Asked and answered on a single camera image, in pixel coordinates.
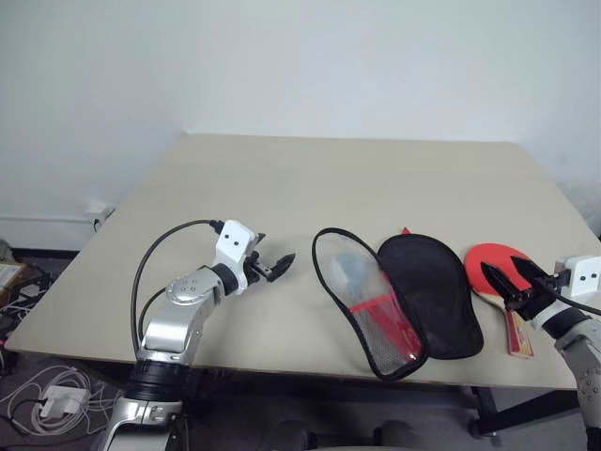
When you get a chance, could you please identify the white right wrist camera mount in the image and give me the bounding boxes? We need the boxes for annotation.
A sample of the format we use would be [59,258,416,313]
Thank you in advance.
[553,254,601,301]

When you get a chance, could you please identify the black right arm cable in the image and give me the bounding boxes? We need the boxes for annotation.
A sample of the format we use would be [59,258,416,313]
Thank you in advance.
[547,287,601,317]

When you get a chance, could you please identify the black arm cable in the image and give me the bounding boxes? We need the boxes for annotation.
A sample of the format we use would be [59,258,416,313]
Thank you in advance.
[130,219,224,356]
[547,287,601,317]

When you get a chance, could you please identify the black and clear paddle case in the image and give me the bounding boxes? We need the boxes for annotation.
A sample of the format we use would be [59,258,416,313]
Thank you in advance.
[311,225,485,381]

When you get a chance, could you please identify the white wall socket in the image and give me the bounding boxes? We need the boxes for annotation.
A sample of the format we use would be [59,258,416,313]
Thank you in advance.
[85,200,117,232]

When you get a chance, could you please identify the black floor cable tangle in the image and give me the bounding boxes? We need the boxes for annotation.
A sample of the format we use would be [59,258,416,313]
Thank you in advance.
[0,267,56,339]

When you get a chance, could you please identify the white wall cable duct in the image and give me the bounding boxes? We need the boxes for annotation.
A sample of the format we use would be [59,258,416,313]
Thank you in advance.
[0,213,95,225]

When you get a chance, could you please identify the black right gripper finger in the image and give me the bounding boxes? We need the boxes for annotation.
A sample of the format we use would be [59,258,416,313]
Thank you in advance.
[510,255,548,288]
[479,261,528,309]

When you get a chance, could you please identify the black table frame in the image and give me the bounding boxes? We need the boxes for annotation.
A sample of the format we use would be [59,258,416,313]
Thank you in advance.
[462,384,586,439]

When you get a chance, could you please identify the red table tennis paddle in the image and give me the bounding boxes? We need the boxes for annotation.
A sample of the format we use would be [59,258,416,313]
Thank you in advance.
[463,241,537,359]

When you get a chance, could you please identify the cardboard box with papers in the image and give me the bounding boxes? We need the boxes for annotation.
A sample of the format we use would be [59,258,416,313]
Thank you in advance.
[0,261,30,302]

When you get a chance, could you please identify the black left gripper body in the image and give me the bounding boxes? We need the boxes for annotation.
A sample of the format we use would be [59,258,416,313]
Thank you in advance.
[243,231,274,286]

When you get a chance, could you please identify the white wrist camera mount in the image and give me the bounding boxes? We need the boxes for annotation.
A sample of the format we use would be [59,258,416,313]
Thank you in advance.
[553,254,601,301]
[214,219,257,296]

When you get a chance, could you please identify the white power adapter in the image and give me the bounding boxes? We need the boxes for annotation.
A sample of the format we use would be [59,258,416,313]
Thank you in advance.
[38,384,91,418]

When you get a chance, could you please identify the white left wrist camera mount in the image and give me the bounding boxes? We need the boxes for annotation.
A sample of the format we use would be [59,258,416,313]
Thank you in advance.
[214,219,257,296]

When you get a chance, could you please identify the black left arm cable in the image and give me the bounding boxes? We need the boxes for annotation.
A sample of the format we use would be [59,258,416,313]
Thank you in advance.
[130,219,224,356]

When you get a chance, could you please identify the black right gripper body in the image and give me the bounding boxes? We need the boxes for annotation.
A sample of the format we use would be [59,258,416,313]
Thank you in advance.
[503,273,564,322]

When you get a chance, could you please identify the white floor cable bundle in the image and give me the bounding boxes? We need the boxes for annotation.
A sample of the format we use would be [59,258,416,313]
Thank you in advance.
[0,365,118,439]

